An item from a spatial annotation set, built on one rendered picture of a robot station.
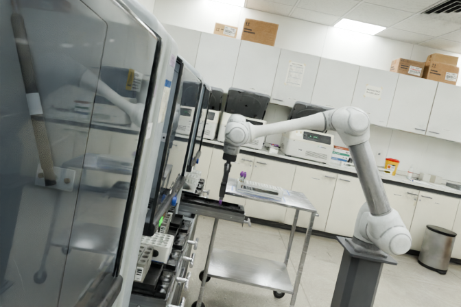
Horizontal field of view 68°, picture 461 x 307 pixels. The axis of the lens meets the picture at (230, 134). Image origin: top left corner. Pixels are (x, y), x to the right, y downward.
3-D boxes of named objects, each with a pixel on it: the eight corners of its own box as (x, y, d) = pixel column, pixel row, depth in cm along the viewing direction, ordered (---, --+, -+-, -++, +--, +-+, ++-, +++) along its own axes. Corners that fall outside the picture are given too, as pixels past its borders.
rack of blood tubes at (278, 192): (234, 190, 212) (237, 181, 212) (235, 187, 222) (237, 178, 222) (281, 201, 212) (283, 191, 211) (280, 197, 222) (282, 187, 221)
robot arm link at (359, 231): (374, 236, 199) (383, 200, 198) (389, 249, 181) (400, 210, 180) (348, 231, 199) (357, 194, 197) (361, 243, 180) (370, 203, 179)
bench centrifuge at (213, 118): (167, 131, 406) (178, 78, 401) (177, 129, 468) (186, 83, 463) (213, 141, 405) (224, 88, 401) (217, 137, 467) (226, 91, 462)
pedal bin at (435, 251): (429, 272, 375) (439, 231, 371) (410, 257, 413) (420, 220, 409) (455, 277, 375) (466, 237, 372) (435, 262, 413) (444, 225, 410)
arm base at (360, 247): (370, 242, 205) (373, 234, 204) (388, 258, 183) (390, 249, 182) (341, 236, 204) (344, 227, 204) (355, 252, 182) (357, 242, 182)
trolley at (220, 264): (188, 315, 212) (215, 189, 206) (197, 279, 258) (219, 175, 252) (293, 338, 211) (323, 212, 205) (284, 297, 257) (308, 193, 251)
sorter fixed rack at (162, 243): (68, 248, 102) (72, 229, 102) (82, 236, 112) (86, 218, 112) (165, 267, 103) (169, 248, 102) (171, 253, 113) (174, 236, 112)
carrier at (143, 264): (143, 264, 98) (147, 244, 98) (150, 266, 98) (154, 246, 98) (132, 286, 87) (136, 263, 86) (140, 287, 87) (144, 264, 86)
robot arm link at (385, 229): (398, 237, 181) (423, 255, 159) (370, 248, 181) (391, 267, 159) (353, 101, 174) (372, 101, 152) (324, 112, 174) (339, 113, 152)
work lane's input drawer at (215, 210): (110, 201, 171) (113, 183, 170) (119, 194, 185) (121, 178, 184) (250, 229, 173) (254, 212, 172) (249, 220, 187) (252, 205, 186)
